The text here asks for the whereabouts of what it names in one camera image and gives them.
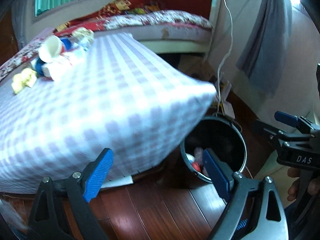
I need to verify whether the dark blue paper cup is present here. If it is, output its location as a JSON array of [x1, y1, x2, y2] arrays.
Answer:
[[60, 38, 72, 51]]

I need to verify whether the blue cloth ball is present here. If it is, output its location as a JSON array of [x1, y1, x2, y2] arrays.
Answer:
[[34, 57, 45, 76]]

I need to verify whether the light blue face mask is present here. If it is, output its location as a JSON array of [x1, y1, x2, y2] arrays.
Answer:
[[74, 36, 94, 51]]

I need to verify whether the black trash bucket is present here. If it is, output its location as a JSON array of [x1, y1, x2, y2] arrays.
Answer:
[[180, 115, 247, 185]]

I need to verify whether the white router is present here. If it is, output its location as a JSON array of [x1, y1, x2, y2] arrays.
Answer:
[[219, 81, 235, 120]]

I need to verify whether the purple checkered tablecloth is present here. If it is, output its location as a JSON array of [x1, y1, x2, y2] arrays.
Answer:
[[1, 34, 216, 194]]

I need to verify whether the grey curtain on right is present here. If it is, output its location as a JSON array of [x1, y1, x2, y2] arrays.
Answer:
[[236, 0, 292, 97]]

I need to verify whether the bed with floral mattress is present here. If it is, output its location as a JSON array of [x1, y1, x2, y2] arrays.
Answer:
[[1, 10, 214, 80]]

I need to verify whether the cream cloth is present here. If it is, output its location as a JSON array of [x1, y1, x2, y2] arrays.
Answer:
[[71, 27, 94, 43]]

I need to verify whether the yellow wrapper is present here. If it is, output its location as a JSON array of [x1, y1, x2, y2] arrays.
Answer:
[[11, 68, 37, 94]]

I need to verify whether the red plastic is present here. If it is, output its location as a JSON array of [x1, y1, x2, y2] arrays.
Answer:
[[191, 161, 201, 172]]

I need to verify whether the clear plastic bag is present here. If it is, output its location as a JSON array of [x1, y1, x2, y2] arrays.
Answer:
[[194, 147, 203, 166]]

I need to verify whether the red patterned blanket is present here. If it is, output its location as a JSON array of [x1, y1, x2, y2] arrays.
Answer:
[[54, 0, 164, 33]]

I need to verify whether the person's right hand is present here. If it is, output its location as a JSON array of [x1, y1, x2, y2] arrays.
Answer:
[[286, 167, 320, 202]]

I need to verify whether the white hanging cable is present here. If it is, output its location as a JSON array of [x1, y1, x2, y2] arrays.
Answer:
[[211, 0, 234, 113]]

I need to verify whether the brown wooden door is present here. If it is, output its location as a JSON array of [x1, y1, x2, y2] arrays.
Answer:
[[0, 9, 18, 64]]

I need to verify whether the white red milk carton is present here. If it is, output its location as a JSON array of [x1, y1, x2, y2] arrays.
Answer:
[[42, 47, 86, 81]]

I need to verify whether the red white paper cup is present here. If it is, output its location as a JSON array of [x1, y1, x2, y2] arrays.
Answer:
[[39, 35, 66, 63]]

